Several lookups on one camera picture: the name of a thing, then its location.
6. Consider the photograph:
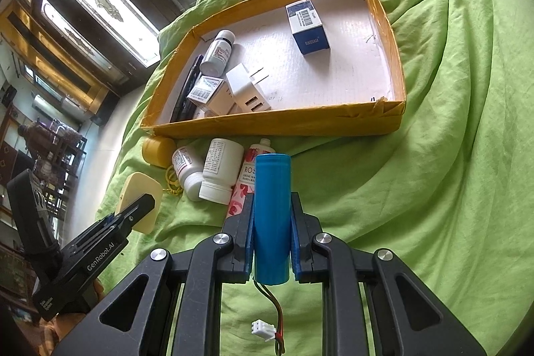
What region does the short black pen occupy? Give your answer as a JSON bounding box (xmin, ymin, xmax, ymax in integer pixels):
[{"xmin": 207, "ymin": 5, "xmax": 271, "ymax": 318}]
[{"xmin": 184, "ymin": 68, "xmax": 200, "ymax": 115}]

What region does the yellow cartoon toy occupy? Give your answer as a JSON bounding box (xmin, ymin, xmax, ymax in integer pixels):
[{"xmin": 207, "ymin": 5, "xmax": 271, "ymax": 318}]
[{"xmin": 114, "ymin": 171, "xmax": 163, "ymax": 235}]

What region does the blue and white carton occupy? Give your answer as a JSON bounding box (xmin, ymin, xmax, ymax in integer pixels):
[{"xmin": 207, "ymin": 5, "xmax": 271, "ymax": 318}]
[{"xmin": 285, "ymin": 0, "xmax": 331, "ymax": 55}]

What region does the large white pill bottle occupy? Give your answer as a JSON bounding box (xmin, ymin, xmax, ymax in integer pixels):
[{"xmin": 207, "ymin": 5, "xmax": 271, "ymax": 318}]
[{"xmin": 198, "ymin": 138, "xmax": 245, "ymax": 203}]

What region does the small grey carton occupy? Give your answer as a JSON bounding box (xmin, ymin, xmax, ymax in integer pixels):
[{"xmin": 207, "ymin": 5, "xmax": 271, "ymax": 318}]
[{"xmin": 187, "ymin": 74, "xmax": 233, "ymax": 118}]

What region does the white charger plug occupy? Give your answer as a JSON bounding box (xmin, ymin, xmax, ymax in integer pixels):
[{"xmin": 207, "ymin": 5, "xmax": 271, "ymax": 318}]
[{"xmin": 225, "ymin": 63, "xmax": 272, "ymax": 115}]

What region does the small white pill bottle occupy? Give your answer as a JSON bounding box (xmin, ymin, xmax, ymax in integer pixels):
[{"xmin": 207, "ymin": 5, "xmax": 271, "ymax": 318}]
[{"xmin": 172, "ymin": 145, "xmax": 207, "ymax": 202}]

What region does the yellow rubber band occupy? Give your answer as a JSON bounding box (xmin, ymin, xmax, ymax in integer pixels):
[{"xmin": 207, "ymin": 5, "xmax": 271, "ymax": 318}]
[{"xmin": 165, "ymin": 166, "xmax": 184, "ymax": 196}]

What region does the green blanket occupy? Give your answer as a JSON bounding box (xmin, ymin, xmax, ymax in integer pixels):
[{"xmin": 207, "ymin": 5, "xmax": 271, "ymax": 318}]
[{"xmin": 96, "ymin": 0, "xmax": 534, "ymax": 356}]

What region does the white bottle with grey label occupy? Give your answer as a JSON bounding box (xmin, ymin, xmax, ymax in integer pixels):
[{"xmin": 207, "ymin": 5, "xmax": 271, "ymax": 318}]
[{"xmin": 199, "ymin": 29, "xmax": 237, "ymax": 75}]

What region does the yellow cardboard box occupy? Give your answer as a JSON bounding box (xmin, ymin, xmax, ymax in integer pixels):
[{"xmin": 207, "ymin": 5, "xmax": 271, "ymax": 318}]
[{"xmin": 140, "ymin": 0, "xmax": 407, "ymax": 140}]

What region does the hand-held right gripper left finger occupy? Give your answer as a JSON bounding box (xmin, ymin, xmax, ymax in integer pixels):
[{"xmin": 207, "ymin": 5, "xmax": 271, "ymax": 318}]
[{"xmin": 50, "ymin": 195, "xmax": 256, "ymax": 356}]

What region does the pink floral hand cream tube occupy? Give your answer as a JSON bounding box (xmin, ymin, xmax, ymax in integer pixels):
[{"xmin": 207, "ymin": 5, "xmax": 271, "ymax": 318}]
[{"xmin": 227, "ymin": 138, "xmax": 276, "ymax": 217}]

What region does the yellow round jar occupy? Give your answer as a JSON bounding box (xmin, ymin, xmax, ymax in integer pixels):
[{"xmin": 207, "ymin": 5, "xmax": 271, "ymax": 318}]
[{"xmin": 142, "ymin": 136, "xmax": 178, "ymax": 169}]

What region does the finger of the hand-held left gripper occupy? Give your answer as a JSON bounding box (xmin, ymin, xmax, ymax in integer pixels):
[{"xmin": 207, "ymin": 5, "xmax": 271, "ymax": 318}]
[{"xmin": 96, "ymin": 193, "xmax": 156, "ymax": 234}]

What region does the person's left hand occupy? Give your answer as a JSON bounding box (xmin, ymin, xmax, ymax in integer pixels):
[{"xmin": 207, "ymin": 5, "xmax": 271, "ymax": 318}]
[{"xmin": 42, "ymin": 280, "xmax": 106, "ymax": 353}]

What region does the blue cylindrical battery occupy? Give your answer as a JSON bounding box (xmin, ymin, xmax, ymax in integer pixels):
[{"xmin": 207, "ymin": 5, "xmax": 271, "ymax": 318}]
[{"xmin": 250, "ymin": 153, "xmax": 291, "ymax": 356}]

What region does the black marker with yellow ends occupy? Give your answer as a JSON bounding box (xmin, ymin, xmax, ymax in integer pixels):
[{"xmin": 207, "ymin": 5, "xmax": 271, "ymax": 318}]
[{"xmin": 169, "ymin": 55, "xmax": 205, "ymax": 122}]

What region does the white appliance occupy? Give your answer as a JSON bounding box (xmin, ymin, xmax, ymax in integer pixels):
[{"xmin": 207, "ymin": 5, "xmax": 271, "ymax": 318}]
[{"xmin": 32, "ymin": 94, "xmax": 85, "ymax": 122}]

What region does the wooden shelf rack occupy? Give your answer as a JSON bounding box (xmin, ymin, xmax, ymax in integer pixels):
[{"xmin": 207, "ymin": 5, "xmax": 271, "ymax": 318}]
[{"xmin": 39, "ymin": 122, "xmax": 89, "ymax": 217}]

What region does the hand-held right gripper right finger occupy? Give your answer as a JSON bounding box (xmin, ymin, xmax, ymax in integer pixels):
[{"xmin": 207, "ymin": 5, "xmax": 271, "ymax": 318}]
[{"xmin": 290, "ymin": 193, "xmax": 489, "ymax": 356}]

